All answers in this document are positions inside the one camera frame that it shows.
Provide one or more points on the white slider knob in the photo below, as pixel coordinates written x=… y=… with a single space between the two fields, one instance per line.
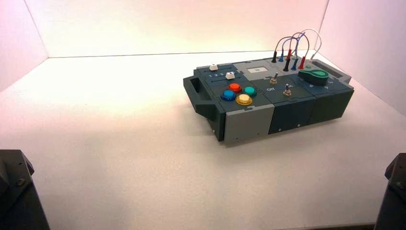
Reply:
x=230 y=76
x=213 y=67

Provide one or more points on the blue push button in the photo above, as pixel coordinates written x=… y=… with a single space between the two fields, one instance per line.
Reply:
x=228 y=95

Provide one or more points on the red push button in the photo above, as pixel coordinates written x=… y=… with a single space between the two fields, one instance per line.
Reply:
x=235 y=87

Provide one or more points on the yellow push button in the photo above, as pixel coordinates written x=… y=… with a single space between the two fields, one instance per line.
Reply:
x=244 y=99

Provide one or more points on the dark teal control box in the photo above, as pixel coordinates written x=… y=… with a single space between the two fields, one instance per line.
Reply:
x=247 y=122

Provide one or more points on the green push button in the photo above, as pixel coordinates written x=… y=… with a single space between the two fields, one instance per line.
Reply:
x=250 y=91

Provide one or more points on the small grey display screen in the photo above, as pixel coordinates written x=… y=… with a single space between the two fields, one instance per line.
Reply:
x=258 y=70

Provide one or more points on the green rotary knob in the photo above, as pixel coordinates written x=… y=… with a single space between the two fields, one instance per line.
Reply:
x=312 y=77

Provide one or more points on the metal toggle switch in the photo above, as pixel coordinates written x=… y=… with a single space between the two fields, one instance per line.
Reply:
x=275 y=78
x=287 y=90

